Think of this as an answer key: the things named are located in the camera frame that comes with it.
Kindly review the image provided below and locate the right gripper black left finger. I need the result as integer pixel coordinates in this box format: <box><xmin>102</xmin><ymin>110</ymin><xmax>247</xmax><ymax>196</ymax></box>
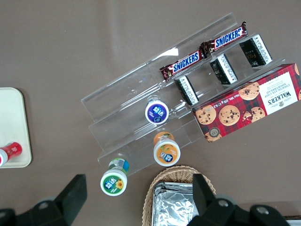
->
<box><xmin>0</xmin><ymin>174</ymin><xmax>88</xmax><ymax>226</ymax></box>

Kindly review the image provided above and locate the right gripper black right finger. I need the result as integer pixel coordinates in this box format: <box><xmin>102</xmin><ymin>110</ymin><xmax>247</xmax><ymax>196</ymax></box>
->
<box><xmin>188</xmin><ymin>173</ymin><xmax>290</xmax><ymax>226</ymax></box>

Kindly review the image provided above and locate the light wicker basket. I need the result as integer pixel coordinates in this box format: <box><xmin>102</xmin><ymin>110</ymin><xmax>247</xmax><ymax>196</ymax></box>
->
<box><xmin>142</xmin><ymin>165</ymin><xmax>217</xmax><ymax>226</ymax></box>

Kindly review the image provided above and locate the cream plastic tray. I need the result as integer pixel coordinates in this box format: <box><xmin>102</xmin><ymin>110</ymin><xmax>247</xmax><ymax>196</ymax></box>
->
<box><xmin>0</xmin><ymin>87</ymin><xmax>32</xmax><ymax>168</ymax></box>

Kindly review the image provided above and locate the aluminium foil container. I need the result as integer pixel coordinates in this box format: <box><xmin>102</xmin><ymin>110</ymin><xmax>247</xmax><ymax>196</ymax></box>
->
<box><xmin>151</xmin><ymin>181</ymin><xmax>200</xmax><ymax>226</ymax></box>

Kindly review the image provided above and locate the green gum bottle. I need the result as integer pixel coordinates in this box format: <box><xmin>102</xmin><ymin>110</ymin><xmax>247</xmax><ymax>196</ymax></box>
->
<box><xmin>100</xmin><ymin>158</ymin><xmax>130</xmax><ymax>196</ymax></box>

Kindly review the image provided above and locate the orange gum bottle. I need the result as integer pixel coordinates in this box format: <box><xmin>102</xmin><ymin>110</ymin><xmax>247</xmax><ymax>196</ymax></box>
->
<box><xmin>153</xmin><ymin>131</ymin><xmax>181</xmax><ymax>167</ymax></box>

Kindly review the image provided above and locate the white rectangular snack bin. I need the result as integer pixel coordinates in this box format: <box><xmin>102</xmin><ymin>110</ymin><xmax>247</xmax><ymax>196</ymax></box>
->
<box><xmin>283</xmin><ymin>215</ymin><xmax>301</xmax><ymax>226</ymax></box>

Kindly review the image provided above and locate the purple gum bottle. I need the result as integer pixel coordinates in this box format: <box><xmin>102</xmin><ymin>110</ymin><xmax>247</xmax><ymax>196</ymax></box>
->
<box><xmin>144</xmin><ymin>95</ymin><xmax>170</xmax><ymax>125</ymax></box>

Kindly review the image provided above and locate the red Walkers shortbread box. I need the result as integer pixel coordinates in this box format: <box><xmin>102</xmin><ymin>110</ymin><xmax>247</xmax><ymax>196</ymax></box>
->
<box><xmin>191</xmin><ymin>63</ymin><xmax>301</xmax><ymax>143</ymax></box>

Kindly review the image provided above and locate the clear acrylic stepped shelf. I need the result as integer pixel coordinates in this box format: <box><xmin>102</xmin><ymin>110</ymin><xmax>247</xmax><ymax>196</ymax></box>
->
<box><xmin>81</xmin><ymin>12</ymin><xmax>286</xmax><ymax>177</ymax></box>

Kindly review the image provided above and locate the small black white box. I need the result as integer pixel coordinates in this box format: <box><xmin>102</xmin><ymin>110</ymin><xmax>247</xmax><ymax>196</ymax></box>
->
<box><xmin>209</xmin><ymin>53</ymin><xmax>238</xmax><ymax>85</ymax></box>
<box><xmin>239</xmin><ymin>34</ymin><xmax>273</xmax><ymax>68</ymax></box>
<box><xmin>174</xmin><ymin>75</ymin><xmax>200</xmax><ymax>106</ymax></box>

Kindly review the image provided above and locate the Snickers chocolate bar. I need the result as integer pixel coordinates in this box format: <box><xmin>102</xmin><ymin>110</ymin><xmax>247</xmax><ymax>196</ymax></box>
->
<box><xmin>159</xmin><ymin>49</ymin><xmax>205</xmax><ymax>82</ymax></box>
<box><xmin>199</xmin><ymin>21</ymin><xmax>249</xmax><ymax>59</ymax></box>

